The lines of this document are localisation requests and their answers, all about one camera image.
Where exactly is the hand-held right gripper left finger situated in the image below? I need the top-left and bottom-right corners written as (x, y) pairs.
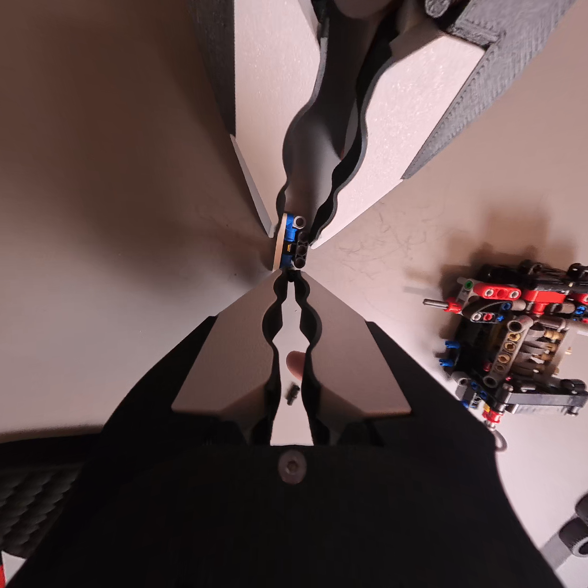
top-left (171, 270), bottom-right (288, 444)

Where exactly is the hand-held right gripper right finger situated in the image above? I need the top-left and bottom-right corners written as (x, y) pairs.
top-left (294, 272), bottom-right (413, 444)

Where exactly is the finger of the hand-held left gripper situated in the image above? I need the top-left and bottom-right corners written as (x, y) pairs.
top-left (230, 0), bottom-right (329, 239)
top-left (310, 32), bottom-right (488, 251)

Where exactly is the white four-hole lego beam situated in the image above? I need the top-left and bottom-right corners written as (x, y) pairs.
top-left (271, 212), bottom-right (291, 272)

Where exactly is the black lego cross connector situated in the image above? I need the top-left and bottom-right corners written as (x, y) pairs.
top-left (294, 230), bottom-right (313, 270)

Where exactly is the partly built lego car chassis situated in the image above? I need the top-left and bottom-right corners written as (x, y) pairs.
top-left (423, 259), bottom-right (588, 454)

